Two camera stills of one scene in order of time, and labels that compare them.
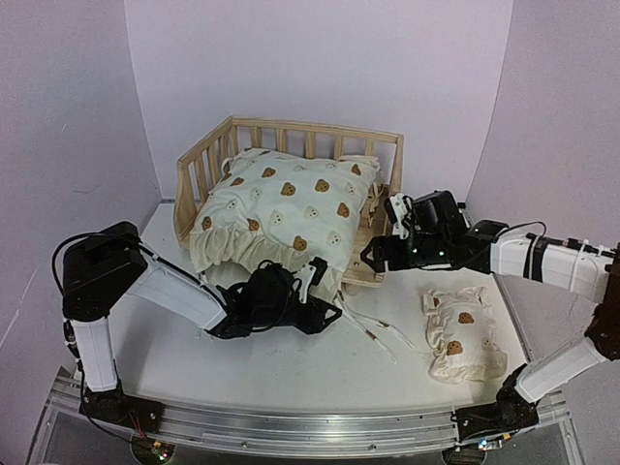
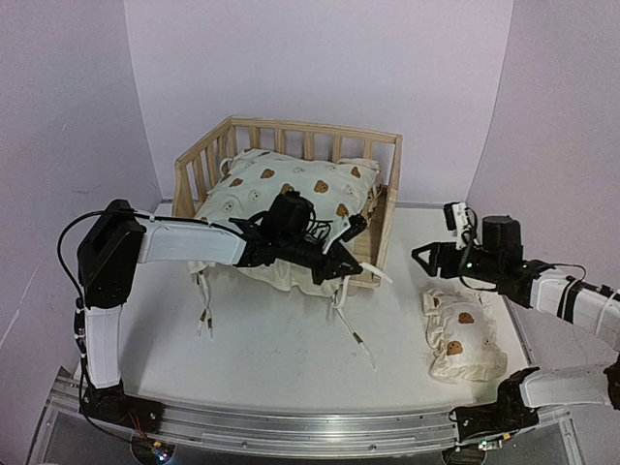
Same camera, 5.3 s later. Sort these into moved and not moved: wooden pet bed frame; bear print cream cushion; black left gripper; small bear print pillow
Moved: black left gripper
Not moved: small bear print pillow; bear print cream cushion; wooden pet bed frame
